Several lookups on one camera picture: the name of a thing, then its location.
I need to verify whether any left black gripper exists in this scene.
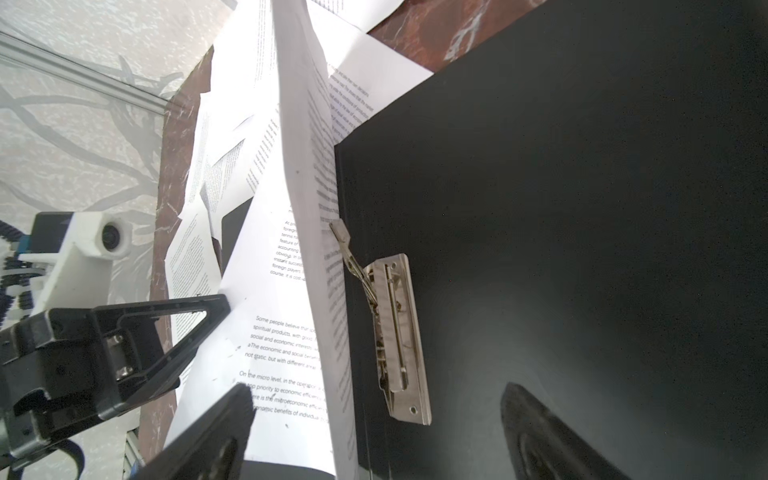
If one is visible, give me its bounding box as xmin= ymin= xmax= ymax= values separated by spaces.
xmin=0 ymin=293 xmax=232 ymax=463

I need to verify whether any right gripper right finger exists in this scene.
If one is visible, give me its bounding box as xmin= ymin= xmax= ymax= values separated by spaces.
xmin=500 ymin=383 xmax=618 ymax=479

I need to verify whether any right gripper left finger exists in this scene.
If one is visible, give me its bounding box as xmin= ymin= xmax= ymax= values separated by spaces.
xmin=132 ymin=384 xmax=256 ymax=480

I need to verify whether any printed paper sheet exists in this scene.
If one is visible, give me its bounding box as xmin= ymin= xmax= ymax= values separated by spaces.
xmin=164 ymin=197 xmax=224 ymax=385
xmin=168 ymin=1 xmax=359 ymax=479

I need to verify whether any black folder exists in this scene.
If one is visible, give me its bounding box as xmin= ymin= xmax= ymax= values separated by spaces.
xmin=335 ymin=1 xmax=767 ymax=479

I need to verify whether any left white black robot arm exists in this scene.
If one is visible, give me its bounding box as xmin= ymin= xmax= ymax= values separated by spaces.
xmin=1 ymin=212 xmax=230 ymax=470

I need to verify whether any printed paper under left arm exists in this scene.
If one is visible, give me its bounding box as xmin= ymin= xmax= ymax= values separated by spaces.
xmin=185 ymin=1 xmax=282 ymax=240

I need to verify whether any silver metal folder clip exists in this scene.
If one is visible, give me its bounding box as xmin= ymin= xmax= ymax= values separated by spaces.
xmin=330 ymin=219 xmax=432 ymax=426

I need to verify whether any printed paper middle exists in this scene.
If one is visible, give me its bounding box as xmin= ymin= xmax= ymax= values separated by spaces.
xmin=308 ymin=1 xmax=432 ymax=143

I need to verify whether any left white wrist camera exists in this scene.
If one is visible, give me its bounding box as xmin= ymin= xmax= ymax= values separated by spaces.
xmin=17 ymin=212 xmax=132 ymax=316

